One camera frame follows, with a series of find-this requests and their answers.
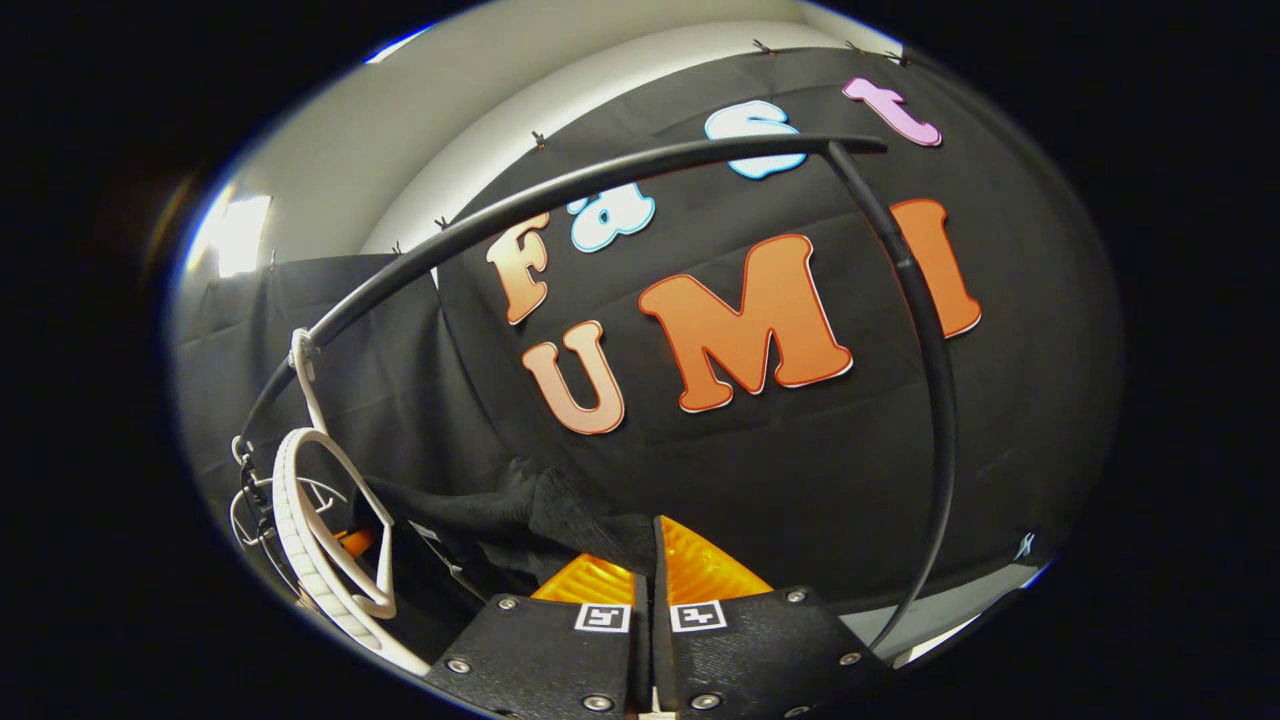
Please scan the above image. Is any white plastic hanger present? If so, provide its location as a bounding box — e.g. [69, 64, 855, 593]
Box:
[228, 435, 351, 576]
[272, 328, 431, 676]

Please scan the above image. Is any black knit garment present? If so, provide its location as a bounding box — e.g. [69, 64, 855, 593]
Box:
[362, 455, 663, 641]

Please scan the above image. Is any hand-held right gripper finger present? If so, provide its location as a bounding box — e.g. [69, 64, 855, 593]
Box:
[422, 553, 653, 720]
[652, 515, 891, 720]

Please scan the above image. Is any black backdrop cloth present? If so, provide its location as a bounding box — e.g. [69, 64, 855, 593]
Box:
[170, 45, 1121, 661]

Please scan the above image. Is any black clothes rail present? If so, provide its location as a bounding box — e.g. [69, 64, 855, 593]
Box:
[238, 133, 959, 653]

